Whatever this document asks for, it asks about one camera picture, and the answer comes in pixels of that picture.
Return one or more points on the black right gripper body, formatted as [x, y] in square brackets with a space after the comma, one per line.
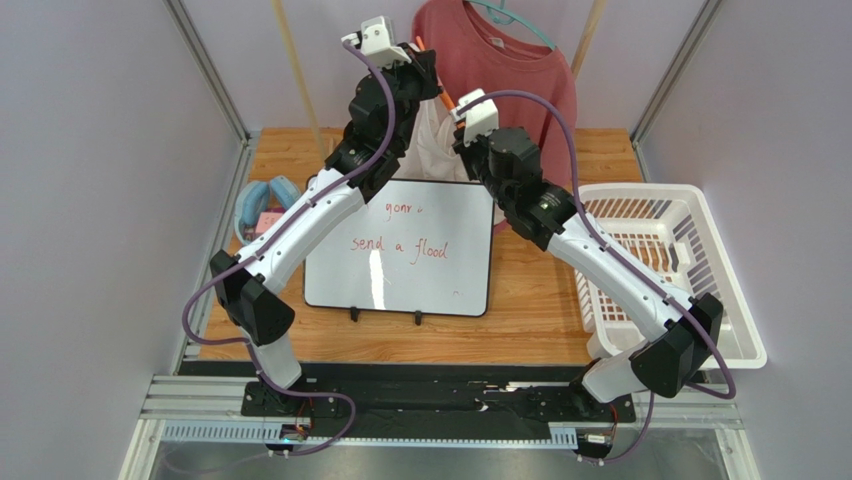
[462, 143]

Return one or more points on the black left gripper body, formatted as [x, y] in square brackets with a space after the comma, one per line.
[414, 85]

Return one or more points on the white plastic laundry basket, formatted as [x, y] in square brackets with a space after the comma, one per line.
[670, 228]

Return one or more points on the white Coca-Cola t-shirt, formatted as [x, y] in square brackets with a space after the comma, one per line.
[430, 155]

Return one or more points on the red t-shirt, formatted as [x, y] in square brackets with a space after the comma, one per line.
[472, 54]

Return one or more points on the white dry-erase board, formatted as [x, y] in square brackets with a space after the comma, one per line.
[417, 246]

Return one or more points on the teal plastic hanger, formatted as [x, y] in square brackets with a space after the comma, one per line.
[499, 14]

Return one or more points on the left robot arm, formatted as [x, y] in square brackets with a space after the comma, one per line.
[248, 283]

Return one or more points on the pink box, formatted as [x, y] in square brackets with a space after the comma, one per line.
[265, 221]

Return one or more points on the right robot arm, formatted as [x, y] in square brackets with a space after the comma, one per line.
[680, 329]

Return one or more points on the light blue headphones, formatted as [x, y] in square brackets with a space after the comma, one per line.
[259, 196]

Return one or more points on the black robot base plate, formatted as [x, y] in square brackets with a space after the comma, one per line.
[426, 401]

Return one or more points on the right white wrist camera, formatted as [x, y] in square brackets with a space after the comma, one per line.
[479, 115]

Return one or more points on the aluminium rail frame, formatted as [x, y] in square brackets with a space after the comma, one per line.
[204, 408]

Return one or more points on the orange plastic hanger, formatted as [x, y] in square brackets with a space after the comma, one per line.
[445, 98]

